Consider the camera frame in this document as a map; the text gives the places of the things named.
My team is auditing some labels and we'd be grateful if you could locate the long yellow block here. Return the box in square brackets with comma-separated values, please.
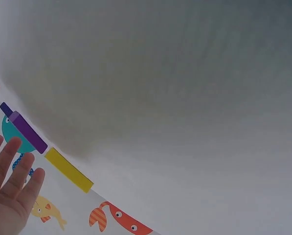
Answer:
[44, 146, 94, 194]

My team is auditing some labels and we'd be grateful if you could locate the long purple block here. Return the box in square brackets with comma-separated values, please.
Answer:
[8, 110, 48, 155]

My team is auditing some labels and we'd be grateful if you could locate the small dark purple block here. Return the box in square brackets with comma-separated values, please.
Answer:
[0, 102, 13, 117]

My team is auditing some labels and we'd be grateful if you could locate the person's left hand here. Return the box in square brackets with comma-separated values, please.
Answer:
[0, 134, 45, 235]

